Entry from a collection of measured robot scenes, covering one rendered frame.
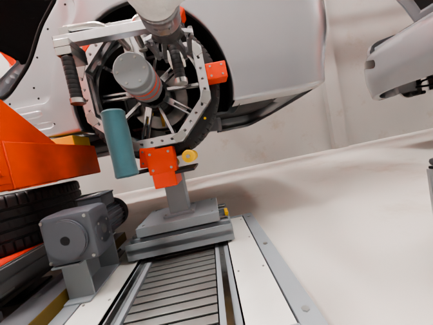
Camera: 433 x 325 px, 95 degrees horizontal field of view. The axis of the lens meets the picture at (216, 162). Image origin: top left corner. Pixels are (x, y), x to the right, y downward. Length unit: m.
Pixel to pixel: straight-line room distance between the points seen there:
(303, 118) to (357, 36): 2.17
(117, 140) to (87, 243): 0.36
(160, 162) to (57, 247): 0.45
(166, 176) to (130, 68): 0.43
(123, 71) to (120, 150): 0.28
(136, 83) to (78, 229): 0.53
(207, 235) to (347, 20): 5.69
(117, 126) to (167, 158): 0.23
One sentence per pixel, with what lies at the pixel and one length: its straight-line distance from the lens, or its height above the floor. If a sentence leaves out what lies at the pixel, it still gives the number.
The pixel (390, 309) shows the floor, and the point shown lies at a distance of 0.81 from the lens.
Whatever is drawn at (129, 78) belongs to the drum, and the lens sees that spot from 0.82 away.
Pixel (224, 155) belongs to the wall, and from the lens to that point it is 4.40.
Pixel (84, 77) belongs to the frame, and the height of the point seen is 0.92.
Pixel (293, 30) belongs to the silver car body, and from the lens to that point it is 1.27.
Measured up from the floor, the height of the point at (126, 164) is 0.53.
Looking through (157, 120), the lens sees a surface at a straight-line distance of 1.18.
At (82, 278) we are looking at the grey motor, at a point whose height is 0.15.
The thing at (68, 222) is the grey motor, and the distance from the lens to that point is 0.83.
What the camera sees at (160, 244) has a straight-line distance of 1.02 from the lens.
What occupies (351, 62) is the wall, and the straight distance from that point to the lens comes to 5.79.
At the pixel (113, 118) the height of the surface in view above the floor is 0.70.
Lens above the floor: 0.51
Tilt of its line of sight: 4 degrees down
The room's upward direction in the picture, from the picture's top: 12 degrees counter-clockwise
